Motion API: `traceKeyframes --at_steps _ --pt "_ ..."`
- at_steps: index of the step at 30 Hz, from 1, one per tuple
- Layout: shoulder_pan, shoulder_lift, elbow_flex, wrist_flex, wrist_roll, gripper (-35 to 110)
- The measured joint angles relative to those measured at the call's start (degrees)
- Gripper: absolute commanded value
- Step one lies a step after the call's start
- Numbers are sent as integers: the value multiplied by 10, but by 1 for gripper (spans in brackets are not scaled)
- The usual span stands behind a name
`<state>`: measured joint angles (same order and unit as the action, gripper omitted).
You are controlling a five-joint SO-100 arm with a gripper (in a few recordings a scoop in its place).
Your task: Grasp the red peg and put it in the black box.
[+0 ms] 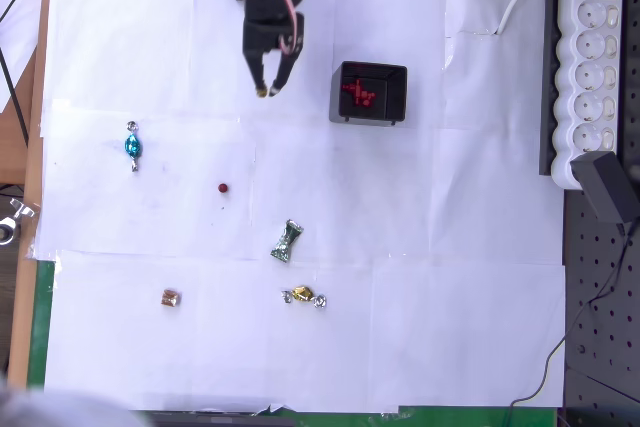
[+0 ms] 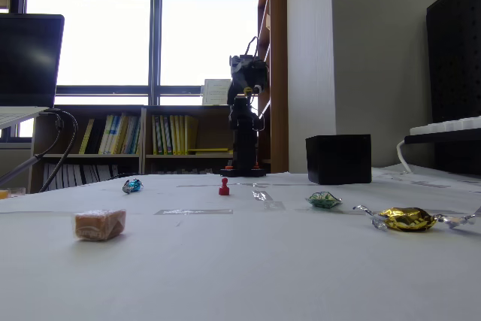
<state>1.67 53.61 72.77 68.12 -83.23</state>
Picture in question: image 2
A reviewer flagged black box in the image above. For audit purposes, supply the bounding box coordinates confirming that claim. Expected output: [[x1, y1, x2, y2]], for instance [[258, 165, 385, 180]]
[[304, 133, 373, 186]]

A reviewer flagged white paper sign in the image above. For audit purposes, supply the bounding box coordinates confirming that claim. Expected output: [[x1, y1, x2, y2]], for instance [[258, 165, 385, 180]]
[[201, 78, 232, 106]]

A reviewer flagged tall wooden bookshelf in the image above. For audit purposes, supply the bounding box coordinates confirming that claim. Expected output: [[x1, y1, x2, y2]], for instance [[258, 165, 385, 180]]
[[257, 0, 289, 174]]

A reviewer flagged thick yellow book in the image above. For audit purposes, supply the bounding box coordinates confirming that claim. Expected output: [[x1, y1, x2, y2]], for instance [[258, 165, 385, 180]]
[[184, 114, 199, 156]]

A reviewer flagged thin yellow book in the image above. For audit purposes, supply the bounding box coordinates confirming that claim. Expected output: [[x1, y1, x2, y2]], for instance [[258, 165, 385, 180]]
[[79, 118, 95, 155], [187, 147, 234, 155]]

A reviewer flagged low wooden bookshelf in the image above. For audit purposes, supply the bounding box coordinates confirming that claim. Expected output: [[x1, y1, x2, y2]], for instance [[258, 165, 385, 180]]
[[142, 104, 272, 176], [31, 104, 146, 192]]

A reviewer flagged crumpled clear wrapper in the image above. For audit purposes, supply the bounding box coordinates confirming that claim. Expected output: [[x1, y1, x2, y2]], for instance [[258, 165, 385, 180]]
[[252, 189, 277, 202]]

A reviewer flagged green wrapped candy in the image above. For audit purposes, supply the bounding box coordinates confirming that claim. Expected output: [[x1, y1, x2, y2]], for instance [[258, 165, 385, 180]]
[[304, 191, 343, 210]]

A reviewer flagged clear tape strip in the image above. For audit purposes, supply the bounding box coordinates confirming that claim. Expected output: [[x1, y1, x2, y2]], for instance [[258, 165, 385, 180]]
[[153, 207, 234, 217]]

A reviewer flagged blue wrapped candy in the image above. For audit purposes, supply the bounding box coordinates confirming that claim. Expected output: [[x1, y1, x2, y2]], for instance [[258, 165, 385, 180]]
[[122, 178, 145, 195]]

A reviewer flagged white paper table cover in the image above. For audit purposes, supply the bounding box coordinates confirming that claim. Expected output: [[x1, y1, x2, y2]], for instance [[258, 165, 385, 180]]
[[0, 165, 481, 321]]

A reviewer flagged white power strip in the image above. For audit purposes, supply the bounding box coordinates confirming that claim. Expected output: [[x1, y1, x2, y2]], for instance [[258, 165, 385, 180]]
[[409, 116, 481, 136]]

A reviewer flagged gold wrapped candy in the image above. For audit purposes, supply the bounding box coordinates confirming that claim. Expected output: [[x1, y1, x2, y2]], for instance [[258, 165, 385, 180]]
[[352, 204, 479, 232]]

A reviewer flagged black pegboard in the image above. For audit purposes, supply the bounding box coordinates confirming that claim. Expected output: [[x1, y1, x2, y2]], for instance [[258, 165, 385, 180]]
[[425, 0, 481, 123]]

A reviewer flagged brown caramel candy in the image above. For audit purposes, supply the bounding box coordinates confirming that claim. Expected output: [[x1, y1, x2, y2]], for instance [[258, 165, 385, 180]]
[[72, 208, 127, 242]]

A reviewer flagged black power strip tray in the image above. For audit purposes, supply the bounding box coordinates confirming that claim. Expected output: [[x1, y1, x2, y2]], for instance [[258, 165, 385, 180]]
[[404, 132, 481, 176]]

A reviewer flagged black laptop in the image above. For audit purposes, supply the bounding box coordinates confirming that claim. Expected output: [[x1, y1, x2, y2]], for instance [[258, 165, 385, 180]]
[[0, 12, 65, 131]]

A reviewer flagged grey gooseneck rod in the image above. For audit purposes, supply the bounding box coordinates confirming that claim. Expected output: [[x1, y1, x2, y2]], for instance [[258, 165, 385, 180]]
[[0, 153, 43, 186]]

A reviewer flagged small orange container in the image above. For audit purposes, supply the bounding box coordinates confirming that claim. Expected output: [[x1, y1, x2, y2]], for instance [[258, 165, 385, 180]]
[[0, 186, 26, 200]]

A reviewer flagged dark window frame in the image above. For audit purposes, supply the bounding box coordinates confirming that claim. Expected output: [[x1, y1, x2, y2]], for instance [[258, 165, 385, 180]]
[[11, 0, 264, 107]]

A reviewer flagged white power strip cable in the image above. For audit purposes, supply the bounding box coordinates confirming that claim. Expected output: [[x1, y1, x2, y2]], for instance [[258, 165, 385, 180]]
[[396, 138, 414, 174]]

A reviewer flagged thick black laptop cable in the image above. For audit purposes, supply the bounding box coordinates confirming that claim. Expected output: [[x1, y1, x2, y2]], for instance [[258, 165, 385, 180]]
[[38, 109, 79, 193]]

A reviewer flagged thin black cable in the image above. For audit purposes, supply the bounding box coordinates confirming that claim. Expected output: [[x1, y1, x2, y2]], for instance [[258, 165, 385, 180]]
[[32, 112, 64, 159]]

